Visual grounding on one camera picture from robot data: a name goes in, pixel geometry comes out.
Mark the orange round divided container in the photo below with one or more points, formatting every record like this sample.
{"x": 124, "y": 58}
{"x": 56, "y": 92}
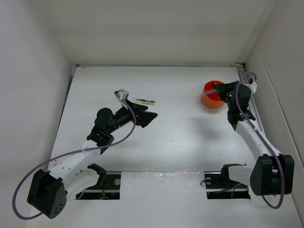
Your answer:
{"x": 212, "y": 100}

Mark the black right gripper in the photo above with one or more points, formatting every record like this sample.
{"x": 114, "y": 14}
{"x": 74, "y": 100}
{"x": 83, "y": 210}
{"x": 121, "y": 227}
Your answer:
{"x": 223, "y": 88}

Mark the aluminium rail right side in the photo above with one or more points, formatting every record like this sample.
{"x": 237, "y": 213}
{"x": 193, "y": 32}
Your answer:
{"x": 244, "y": 78}

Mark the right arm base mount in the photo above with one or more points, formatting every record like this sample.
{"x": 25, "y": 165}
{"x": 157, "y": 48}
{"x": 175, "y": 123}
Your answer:
{"x": 219, "y": 185}

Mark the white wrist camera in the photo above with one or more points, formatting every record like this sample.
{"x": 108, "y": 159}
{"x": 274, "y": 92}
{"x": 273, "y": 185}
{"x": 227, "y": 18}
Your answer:
{"x": 121, "y": 95}
{"x": 252, "y": 86}

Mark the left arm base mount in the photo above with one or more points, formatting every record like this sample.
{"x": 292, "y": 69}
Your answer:
{"x": 106, "y": 187}

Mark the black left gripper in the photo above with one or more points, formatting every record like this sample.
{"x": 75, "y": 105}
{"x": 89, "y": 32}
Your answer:
{"x": 143, "y": 118}

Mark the green yellow highlighter pen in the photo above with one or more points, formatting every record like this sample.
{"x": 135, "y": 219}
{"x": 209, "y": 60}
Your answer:
{"x": 144, "y": 101}

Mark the grey purple pen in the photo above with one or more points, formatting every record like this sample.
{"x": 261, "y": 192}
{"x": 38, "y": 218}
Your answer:
{"x": 209, "y": 92}

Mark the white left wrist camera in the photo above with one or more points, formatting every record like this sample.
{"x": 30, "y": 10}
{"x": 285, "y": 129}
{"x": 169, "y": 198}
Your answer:
{"x": 121, "y": 95}

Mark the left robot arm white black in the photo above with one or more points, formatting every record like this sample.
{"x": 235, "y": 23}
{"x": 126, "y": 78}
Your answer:
{"x": 50, "y": 190}

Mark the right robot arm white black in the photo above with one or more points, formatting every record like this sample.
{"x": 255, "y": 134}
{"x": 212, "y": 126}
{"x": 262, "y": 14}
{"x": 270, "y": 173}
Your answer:
{"x": 273, "y": 172}

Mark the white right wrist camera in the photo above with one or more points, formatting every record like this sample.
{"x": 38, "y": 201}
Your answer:
{"x": 252, "y": 86}

